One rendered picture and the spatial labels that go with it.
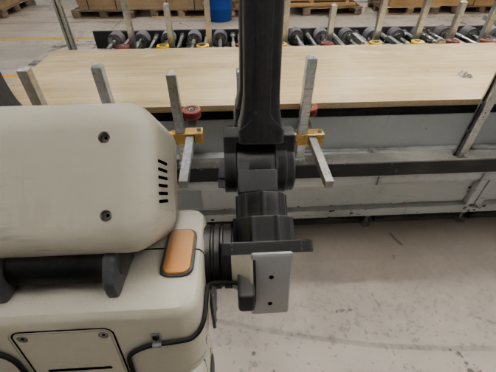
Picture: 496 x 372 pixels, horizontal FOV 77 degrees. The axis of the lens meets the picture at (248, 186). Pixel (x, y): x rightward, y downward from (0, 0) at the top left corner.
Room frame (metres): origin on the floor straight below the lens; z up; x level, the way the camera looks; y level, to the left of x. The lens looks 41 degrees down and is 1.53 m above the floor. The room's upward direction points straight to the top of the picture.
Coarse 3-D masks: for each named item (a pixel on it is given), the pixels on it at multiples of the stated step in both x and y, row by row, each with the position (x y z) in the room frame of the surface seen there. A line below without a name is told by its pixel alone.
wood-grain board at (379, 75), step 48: (192, 48) 2.04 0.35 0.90; (288, 48) 2.04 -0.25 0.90; (336, 48) 2.04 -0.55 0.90; (384, 48) 2.04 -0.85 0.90; (432, 48) 2.04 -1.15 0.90; (480, 48) 2.04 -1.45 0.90; (48, 96) 1.36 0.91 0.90; (96, 96) 1.36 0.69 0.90; (144, 96) 1.36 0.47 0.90; (192, 96) 1.36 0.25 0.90; (288, 96) 1.36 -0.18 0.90; (336, 96) 1.36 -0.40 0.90; (384, 96) 1.36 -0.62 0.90; (432, 96) 1.36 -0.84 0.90; (480, 96) 1.36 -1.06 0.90
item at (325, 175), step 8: (312, 128) 1.18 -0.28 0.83; (312, 144) 1.06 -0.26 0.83; (312, 152) 1.03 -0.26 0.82; (320, 152) 1.00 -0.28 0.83; (320, 160) 0.95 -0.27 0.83; (320, 168) 0.90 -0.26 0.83; (328, 168) 0.90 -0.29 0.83; (320, 176) 0.89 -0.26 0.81; (328, 176) 0.86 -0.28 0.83; (328, 184) 0.83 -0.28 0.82
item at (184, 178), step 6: (192, 126) 1.16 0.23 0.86; (186, 138) 1.07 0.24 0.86; (192, 138) 1.07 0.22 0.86; (186, 144) 1.03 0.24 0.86; (192, 144) 1.03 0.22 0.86; (186, 150) 0.99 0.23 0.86; (192, 150) 1.00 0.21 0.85; (186, 156) 0.94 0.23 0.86; (192, 156) 0.98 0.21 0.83; (186, 162) 0.91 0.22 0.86; (186, 168) 0.87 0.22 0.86; (180, 174) 0.84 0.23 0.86; (186, 174) 0.84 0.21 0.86; (180, 180) 0.81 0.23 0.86; (186, 180) 0.81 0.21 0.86; (180, 186) 0.80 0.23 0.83; (186, 186) 0.80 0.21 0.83
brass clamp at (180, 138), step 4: (188, 128) 1.13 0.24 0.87; (192, 128) 1.13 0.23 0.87; (172, 132) 1.10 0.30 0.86; (188, 132) 1.10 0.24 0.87; (192, 132) 1.10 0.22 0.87; (196, 132) 1.10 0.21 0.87; (200, 132) 1.10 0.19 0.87; (176, 136) 1.09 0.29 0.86; (180, 136) 1.09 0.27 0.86; (184, 136) 1.09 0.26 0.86; (196, 136) 1.09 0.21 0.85; (200, 136) 1.09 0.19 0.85; (176, 140) 1.08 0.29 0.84; (180, 140) 1.09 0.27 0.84; (184, 140) 1.09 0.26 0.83; (196, 140) 1.09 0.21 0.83; (200, 140) 1.09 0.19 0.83; (176, 144) 1.08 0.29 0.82; (180, 144) 1.09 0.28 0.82; (184, 144) 1.09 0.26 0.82
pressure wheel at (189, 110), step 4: (184, 108) 1.22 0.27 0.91; (188, 108) 1.23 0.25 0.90; (192, 108) 1.21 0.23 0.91; (196, 108) 1.22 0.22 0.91; (200, 108) 1.22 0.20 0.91; (184, 112) 1.19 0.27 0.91; (188, 112) 1.19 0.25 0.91; (192, 112) 1.19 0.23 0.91; (196, 112) 1.19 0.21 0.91; (200, 112) 1.21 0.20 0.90; (184, 116) 1.19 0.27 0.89; (188, 116) 1.18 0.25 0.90; (192, 116) 1.18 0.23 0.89; (196, 116) 1.19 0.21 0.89; (200, 116) 1.21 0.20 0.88; (192, 120) 1.18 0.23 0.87
